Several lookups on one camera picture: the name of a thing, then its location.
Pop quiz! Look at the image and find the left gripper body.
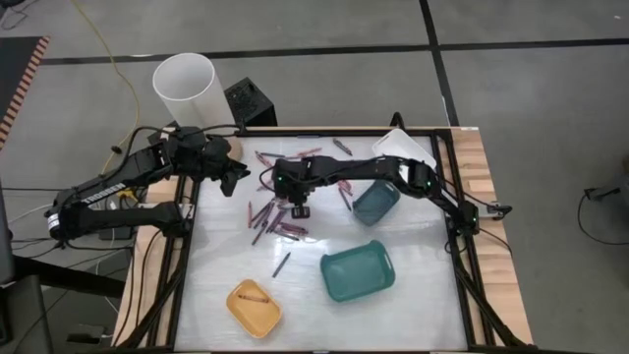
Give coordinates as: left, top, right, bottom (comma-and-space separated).
196, 135, 236, 182

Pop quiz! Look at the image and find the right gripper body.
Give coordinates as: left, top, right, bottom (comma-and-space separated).
271, 157, 316, 201

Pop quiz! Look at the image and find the black speaker box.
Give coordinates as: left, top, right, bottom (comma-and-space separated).
223, 76, 279, 128

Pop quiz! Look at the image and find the white cylindrical lamp shade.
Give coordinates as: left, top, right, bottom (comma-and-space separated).
151, 51, 237, 144

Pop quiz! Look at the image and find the small teal plastic bin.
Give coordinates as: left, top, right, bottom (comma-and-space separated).
352, 179, 402, 228

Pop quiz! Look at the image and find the large teal plastic bin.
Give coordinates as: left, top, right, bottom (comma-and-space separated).
319, 239, 397, 304

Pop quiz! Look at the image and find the white plastic bin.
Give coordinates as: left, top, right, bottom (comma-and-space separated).
371, 127, 437, 184

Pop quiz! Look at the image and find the yellow plastic bin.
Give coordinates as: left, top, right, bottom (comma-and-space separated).
225, 278, 284, 340

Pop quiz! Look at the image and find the black mat striped edge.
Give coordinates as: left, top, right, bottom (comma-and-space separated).
0, 34, 52, 151

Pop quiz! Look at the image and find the grey floor stand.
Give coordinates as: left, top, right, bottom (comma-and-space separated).
0, 181, 55, 354

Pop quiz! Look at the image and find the grey floor device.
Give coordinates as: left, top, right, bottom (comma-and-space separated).
583, 174, 629, 203

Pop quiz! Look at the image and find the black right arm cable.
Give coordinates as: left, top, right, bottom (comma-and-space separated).
257, 164, 277, 193

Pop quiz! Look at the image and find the yellow cable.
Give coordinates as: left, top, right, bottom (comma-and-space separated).
68, 0, 143, 203

